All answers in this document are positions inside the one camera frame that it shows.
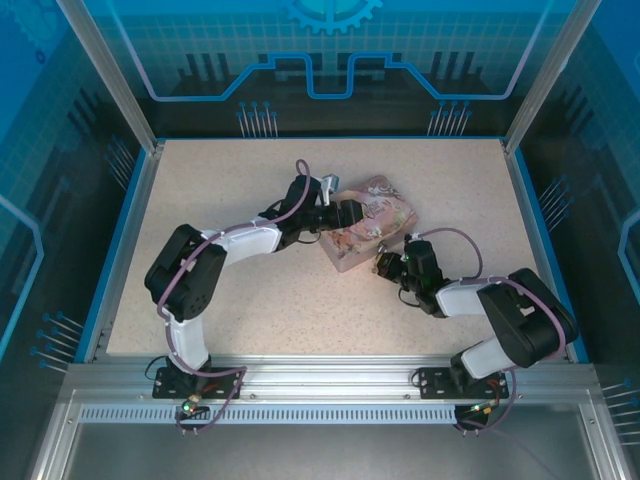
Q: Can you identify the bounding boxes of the blue table edge strip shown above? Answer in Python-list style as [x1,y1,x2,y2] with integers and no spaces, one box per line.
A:
[513,147,591,364]
[74,147,151,364]

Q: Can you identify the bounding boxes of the small green-lit connector board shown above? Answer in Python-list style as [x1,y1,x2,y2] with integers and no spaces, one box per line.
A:
[458,398,501,419]
[174,397,211,421]

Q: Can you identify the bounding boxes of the purple camera cable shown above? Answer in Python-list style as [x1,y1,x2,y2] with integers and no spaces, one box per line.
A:
[412,227,569,436]
[157,158,314,436]

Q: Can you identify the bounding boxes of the aluminium table side rail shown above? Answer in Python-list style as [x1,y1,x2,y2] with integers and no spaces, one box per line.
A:
[82,142,166,364]
[501,139,574,364]

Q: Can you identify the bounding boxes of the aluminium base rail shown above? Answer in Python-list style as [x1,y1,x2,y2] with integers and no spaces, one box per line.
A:
[64,353,601,404]

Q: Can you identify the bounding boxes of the slotted grey cable duct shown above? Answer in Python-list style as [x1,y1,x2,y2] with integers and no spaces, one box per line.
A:
[77,403,464,426]

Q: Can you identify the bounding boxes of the aluminium frame post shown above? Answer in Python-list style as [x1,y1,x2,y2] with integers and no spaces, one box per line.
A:
[502,0,604,155]
[55,0,166,154]

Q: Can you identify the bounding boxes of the aluminium frame bar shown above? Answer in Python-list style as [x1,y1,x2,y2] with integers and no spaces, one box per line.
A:
[27,389,81,480]
[579,389,626,480]

